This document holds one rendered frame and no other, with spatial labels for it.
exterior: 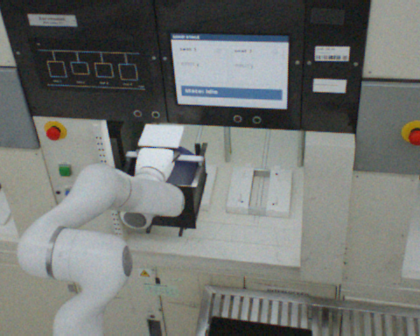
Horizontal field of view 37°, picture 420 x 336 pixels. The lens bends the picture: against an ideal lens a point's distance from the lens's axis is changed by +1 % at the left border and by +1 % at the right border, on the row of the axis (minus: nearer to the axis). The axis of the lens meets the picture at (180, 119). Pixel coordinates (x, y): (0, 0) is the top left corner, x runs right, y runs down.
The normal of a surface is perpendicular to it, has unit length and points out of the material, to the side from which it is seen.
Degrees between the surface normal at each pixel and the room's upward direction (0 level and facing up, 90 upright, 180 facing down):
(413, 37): 90
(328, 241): 90
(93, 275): 65
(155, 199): 56
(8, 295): 90
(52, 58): 90
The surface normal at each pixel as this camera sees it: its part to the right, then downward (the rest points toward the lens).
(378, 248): -0.19, 0.61
